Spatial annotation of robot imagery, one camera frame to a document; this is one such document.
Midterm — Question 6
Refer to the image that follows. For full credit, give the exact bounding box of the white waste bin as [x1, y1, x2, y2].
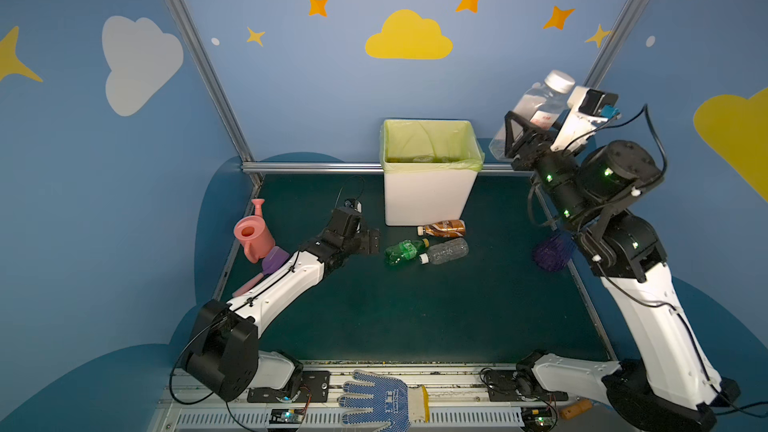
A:
[384, 164, 478, 227]

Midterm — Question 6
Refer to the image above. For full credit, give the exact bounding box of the brown Nescafe bottle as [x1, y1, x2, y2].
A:
[417, 220, 466, 238]

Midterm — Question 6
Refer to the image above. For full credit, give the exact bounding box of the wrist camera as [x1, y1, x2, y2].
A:
[343, 198, 362, 214]
[550, 86, 619, 155]

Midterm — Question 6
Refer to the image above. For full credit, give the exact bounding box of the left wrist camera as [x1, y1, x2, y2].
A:
[343, 198, 362, 214]

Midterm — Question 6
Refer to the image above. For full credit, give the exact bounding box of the clear ribbed plastic bottle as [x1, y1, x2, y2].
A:
[419, 238, 469, 265]

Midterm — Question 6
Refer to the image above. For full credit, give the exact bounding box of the blue dotted work glove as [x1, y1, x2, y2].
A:
[338, 370, 431, 431]

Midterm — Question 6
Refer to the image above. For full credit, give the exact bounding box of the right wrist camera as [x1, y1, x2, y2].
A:
[550, 86, 619, 155]

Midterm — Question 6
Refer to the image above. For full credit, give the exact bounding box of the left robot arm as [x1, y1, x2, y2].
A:
[174, 198, 380, 402]

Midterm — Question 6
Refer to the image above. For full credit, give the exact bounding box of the blue glass vase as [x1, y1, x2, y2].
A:
[532, 231, 576, 272]

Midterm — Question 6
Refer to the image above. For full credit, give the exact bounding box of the pink watering can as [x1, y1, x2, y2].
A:
[234, 198, 276, 263]

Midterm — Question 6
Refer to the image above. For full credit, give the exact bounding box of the aluminium frame rail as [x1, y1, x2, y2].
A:
[142, 0, 673, 188]

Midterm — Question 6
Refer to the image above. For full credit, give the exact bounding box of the green plastic bottle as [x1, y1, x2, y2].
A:
[385, 238, 430, 266]

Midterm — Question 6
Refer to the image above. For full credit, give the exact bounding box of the pink label bottle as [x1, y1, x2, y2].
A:
[489, 70, 575, 162]

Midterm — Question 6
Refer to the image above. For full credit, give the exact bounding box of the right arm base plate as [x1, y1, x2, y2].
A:
[479, 368, 569, 403]

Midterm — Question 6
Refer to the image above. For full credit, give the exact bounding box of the green bin liner bag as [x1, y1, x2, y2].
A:
[380, 119, 485, 172]

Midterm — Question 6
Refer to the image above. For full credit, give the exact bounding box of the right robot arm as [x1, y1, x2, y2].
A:
[505, 112, 740, 431]

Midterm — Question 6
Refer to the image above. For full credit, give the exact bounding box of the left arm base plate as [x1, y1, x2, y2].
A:
[247, 370, 331, 404]

